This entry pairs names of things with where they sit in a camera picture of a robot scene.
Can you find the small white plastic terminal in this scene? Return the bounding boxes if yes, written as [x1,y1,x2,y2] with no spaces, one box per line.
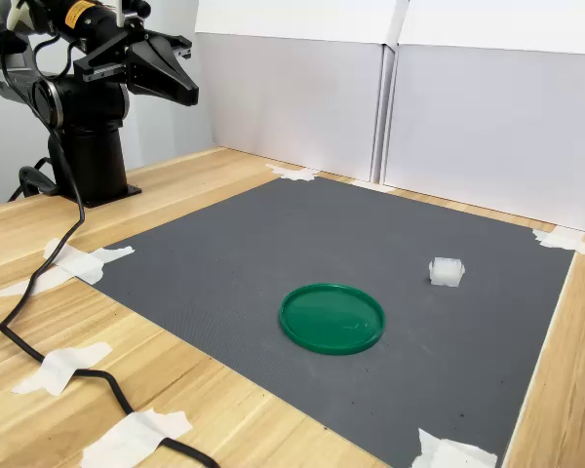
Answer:
[427,255,468,288]

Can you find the black base power cable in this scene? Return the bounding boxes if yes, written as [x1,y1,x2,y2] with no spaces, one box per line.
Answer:
[7,154,62,204]

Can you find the small white tape strip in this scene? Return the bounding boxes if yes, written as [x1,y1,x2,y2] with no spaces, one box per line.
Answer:
[348,178,397,193]

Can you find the long black camera cable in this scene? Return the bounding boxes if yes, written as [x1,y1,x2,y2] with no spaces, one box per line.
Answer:
[0,28,221,468]

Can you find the round green lid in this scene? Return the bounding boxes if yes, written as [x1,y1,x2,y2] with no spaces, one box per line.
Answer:
[278,282,387,356]

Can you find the white tape piece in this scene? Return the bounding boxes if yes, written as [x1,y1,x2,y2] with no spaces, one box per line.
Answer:
[0,265,79,301]
[11,340,114,397]
[530,225,585,258]
[265,163,322,183]
[42,237,136,287]
[410,427,499,468]
[79,408,195,468]

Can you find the dark grey mat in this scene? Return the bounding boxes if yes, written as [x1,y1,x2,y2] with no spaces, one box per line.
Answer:
[75,175,577,468]

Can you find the white partition panel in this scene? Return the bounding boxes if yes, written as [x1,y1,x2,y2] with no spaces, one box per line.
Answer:
[194,31,386,184]
[382,43,585,236]

